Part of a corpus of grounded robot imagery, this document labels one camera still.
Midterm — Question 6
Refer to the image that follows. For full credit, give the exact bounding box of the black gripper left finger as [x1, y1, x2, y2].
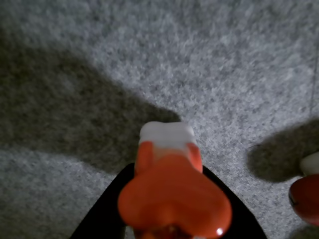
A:
[68, 163, 137, 239]

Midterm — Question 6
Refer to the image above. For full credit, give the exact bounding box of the orange shrimp sushi toy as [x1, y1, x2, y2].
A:
[117, 121, 233, 239]

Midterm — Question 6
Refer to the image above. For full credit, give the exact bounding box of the grey carpet tile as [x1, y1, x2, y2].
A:
[310, 0, 319, 155]
[0, 0, 314, 239]

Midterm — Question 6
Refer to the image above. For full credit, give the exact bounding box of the red tuna sushi toy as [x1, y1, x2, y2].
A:
[288, 151, 319, 226]

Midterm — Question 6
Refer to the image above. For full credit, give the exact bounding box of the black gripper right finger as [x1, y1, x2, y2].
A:
[203, 165, 269, 239]

